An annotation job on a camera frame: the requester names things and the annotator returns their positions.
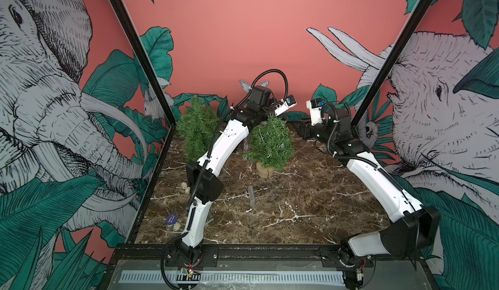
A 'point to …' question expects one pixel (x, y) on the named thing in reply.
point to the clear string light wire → (281, 145)
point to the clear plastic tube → (251, 196)
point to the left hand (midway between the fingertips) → (284, 106)
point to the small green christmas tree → (270, 145)
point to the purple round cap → (171, 219)
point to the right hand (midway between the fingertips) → (295, 117)
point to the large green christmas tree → (197, 125)
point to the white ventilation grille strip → (232, 278)
